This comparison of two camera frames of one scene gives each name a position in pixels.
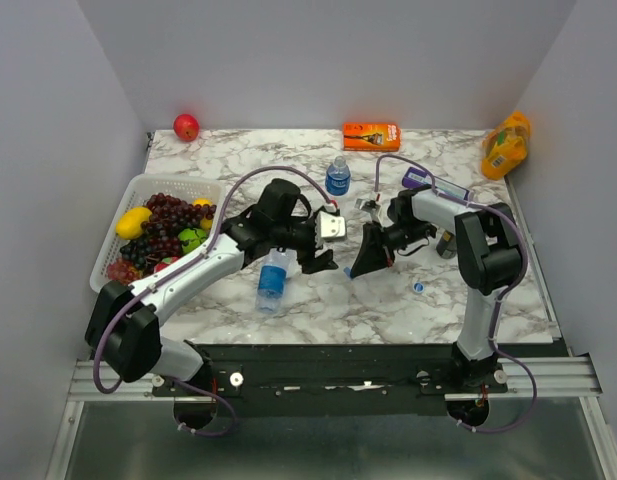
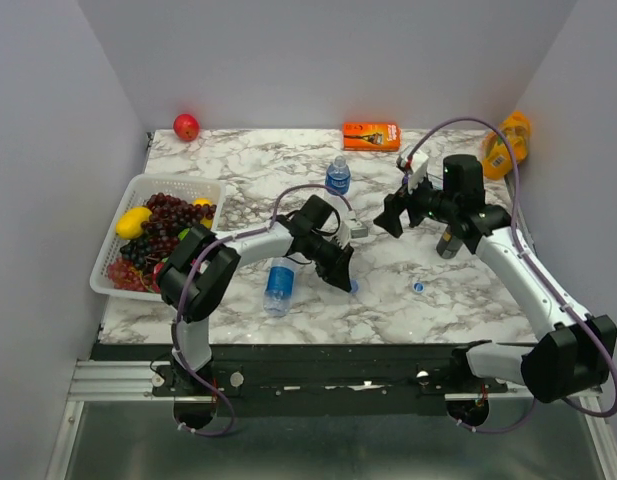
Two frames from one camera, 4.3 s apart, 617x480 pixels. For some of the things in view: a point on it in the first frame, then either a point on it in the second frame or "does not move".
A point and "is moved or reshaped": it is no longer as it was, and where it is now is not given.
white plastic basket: x=139 y=190 does not move
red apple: x=186 y=127 does not move
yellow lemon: x=129 y=226 does not move
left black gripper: x=311 y=264 to x=336 y=271
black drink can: x=446 y=245 does not move
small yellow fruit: x=205 y=223 does not move
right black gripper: x=376 y=251 to x=394 y=205
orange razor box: x=371 y=136 does not move
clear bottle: x=278 y=265 is moved or reshaped
